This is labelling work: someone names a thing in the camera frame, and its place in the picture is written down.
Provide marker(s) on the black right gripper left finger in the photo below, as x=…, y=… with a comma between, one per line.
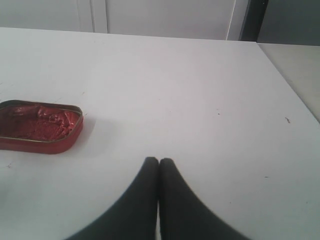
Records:
x=134, y=215

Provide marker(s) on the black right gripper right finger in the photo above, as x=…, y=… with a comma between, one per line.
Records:
x=182, y=214

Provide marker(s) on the red ink paste tin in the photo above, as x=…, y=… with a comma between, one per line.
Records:
x=39, y=127

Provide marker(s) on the white cabinet with doors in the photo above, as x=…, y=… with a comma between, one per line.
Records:
x=193, y=19

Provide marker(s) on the dark vertical post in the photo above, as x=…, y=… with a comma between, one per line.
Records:
x=253, y=19

